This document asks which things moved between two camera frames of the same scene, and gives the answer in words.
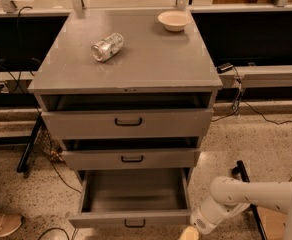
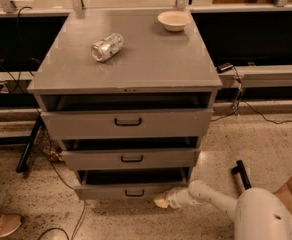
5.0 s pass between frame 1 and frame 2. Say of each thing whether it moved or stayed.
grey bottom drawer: moved
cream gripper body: moved
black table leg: stayed
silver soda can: stayed
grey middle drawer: stayed
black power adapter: stayed
